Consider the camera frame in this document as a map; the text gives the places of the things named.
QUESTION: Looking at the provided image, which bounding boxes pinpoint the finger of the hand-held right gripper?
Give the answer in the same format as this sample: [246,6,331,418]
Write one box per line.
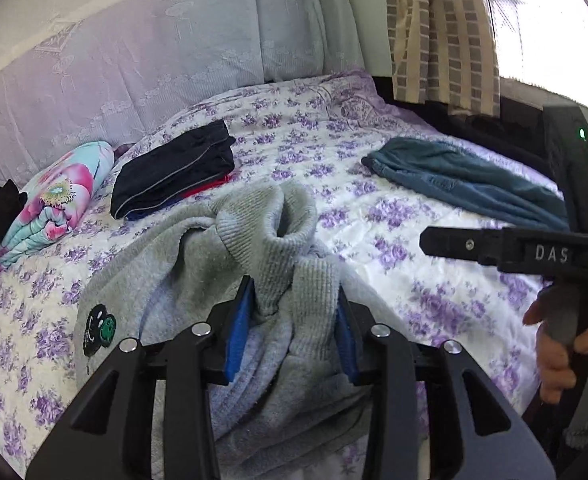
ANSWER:
[419,225,505,267]

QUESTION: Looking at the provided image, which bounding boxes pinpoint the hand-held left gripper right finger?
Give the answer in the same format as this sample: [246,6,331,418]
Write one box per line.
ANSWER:
[336,290,557,480]

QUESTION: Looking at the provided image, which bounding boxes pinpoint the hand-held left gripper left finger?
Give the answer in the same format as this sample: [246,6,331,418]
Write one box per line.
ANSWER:
[25,275,255,480]

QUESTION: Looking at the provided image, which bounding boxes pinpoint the grey knit sweater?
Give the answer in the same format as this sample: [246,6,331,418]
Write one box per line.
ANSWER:
[74,180,429,480]

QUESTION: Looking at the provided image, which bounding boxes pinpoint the teal blue pants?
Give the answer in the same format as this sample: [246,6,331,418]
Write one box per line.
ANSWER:
[361,136,572,234]

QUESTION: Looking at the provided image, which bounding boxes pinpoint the folded navy pants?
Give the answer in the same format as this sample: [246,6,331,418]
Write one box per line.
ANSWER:
[110,119,236,221]

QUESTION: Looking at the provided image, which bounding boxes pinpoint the person's right hand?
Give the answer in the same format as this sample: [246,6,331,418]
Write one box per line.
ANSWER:
[524,287,588,406]

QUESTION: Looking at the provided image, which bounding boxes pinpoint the brick pattern curtain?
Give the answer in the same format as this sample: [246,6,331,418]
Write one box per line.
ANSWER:
[384,0,503,119]

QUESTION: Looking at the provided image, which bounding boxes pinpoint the folded floral turquoise quilt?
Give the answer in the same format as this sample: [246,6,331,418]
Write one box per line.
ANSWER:
[0,141,116,276]

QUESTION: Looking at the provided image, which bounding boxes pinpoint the bright window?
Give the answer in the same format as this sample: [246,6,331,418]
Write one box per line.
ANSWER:
[474,0,588,117]

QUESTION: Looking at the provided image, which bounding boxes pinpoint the lavender lace cover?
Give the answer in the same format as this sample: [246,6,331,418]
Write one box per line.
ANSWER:
[0,0,365,207]

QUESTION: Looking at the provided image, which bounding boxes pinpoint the dark bed frame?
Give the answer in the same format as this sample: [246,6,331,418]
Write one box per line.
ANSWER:
[374,72,570,181]

